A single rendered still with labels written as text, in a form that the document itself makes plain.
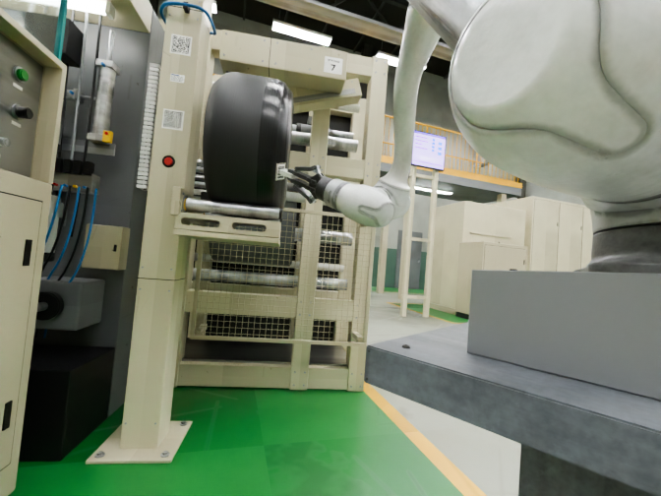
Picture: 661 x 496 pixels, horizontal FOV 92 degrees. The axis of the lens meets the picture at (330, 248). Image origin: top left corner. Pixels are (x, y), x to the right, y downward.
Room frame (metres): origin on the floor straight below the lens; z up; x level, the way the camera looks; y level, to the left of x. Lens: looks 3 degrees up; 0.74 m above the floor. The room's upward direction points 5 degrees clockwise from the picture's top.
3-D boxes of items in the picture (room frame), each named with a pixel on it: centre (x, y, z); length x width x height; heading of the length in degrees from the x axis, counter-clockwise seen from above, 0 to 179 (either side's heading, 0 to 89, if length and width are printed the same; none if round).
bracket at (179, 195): (1.27, 0.57, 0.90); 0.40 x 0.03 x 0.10; 8
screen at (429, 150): (4.91, -1.40, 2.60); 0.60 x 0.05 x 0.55; 107
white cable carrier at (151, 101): (1.20, 0.72, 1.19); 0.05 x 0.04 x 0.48; 8
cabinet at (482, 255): (5.28, -2.70, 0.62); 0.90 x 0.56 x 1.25; 107
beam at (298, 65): (1.61, 0.31, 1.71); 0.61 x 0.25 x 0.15; 98
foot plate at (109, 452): (1.24, 0.64, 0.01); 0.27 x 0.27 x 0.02; 8
